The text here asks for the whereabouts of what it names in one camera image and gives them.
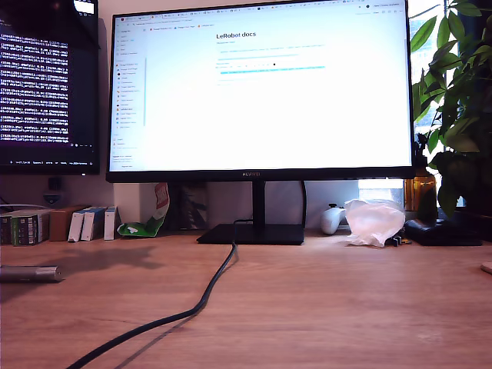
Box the metallic silver laser pointer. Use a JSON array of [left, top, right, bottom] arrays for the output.
[[0, 264, 65, 284]]

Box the dark patterned box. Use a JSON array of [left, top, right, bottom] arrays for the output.
[[179, 183, 209, 231]]

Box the black Huawei monitor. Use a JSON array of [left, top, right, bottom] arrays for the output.
[[106, 0, 417, 246]]

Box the white game controller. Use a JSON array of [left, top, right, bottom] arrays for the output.
[[321, 203, 347, 236]]

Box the green red snack bag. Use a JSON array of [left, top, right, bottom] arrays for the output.
[[117, 182, 171, 238]]

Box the white crumpled plastic bag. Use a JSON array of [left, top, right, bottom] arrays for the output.
[[344, 198, 407, 248]]

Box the white blue small box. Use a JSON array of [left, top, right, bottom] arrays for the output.
[[68, 207, 93, 243], [80, 207, 108, 242], [104, 206, 118, 241]]

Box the metal carabiner with yellow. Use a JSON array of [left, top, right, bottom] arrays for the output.
[[386, 234, 413, 248]]

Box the amber glass pump bottle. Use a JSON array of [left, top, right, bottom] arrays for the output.
[[403, 133, 439, 213]]

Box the small blue white device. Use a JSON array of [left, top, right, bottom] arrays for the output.
[[42, 191, 65, 207]]

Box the dark monitor with code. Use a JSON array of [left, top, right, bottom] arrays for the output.
[[0, 0, 101, 176]]

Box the green black printed box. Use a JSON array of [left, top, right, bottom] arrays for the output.
[[10, 214, 42, 247]]

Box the green leafy house plant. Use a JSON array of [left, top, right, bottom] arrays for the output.
[[409, 0, 492, 220]]

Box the black square plant pot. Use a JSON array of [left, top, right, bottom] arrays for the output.
[[447, 207, 492, 241]]

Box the dark printed box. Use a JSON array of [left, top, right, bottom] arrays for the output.
[[0, 214, 13, 246]]

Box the thin black monitor cable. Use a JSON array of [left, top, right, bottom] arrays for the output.
[[299, 180, 309, 228]]

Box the thick black table cable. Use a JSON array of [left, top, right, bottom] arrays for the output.
[[67, 219, 239, 369]]

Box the thin white cable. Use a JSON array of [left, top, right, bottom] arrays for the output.
[[0, 203, 51, 212]]

